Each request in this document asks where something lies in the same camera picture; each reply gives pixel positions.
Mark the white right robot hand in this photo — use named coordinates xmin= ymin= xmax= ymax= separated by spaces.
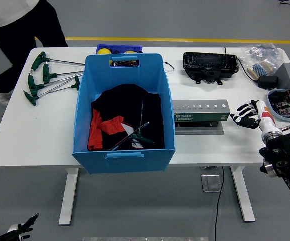
xmin=229 ymin=99 xmax=278 ymax=134

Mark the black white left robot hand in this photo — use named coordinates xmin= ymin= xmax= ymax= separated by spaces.
xmin=0 ymin=212 xmax=40 ymax=241

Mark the grey green hex key holder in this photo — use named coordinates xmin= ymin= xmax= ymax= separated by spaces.
xmin=172 ymin=99 xmax=231 ymax=135

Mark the large blue plastic storage box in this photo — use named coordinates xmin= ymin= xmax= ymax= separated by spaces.
xmin=71 ymin=53 xmax=176 ymax=175

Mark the small green T-handle hex key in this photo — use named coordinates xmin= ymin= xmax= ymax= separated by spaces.
xmin=131 ymin=100 xmax=155 ymax=144

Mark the large green T-handle hex key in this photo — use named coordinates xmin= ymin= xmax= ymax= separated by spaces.
xmin=108 ymin=122 xmax=151 ymax=151

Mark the light blue bowl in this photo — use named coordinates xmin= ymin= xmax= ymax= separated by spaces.
xmin=267 ymin=89 xmax=290 ymax=123

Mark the dark electronic parts pile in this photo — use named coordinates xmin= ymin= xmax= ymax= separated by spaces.
xmin=271 ymin=90 xmax=290 ymax=118

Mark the black power adapter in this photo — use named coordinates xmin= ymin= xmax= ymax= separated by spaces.
xmin=257 ymin=76 xmax=279 ymax=90

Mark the grey foam block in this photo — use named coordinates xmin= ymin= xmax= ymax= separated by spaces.
xmin=272 ymin=62 xmax=290 ymax=93

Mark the tan resistor tape strip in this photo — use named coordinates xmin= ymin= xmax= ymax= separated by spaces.
xmin=247 ymin=62 xmax=277 ymax=80

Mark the clear plastic parts bag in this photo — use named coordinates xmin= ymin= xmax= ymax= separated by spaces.
xmin=239 ymin=42 xmax=286 ymax=77

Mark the white table leg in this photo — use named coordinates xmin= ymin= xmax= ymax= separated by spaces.
xmin=58 ymin=167 xmax=80 ymax=226
xmin=229 ymin=166 xmax=256 ymax=223

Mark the black plastic tray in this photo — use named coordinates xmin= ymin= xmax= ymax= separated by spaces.
xmin=183 ymin=52 xmax=240 ymax=85

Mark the metal floor plate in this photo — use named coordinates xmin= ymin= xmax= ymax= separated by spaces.
xmin=201 ymin=174 xmax=223 ymax=193

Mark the black and red cloth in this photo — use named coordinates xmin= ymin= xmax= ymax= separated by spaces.
xmin=87 ymin=84 xmax=165 ymax=151

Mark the small dark blue bin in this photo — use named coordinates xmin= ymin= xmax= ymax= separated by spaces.
xmin=95 ymin=44 xmax=144 ymax=55

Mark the person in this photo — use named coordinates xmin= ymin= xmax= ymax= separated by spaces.
xmin=0 ymin=0 xmax=69 ymax=107

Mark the black adapter cord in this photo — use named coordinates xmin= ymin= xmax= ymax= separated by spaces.
xmin=224 ymin=46 xmax=259 ymax=82

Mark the thin wire loop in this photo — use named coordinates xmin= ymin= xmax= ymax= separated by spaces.
xmin=163 ymin=61 xmax=175 ymax=74

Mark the black floor cable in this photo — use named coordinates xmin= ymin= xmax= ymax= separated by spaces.
xmin=214 ymin=166 xmax=225 ymax=241

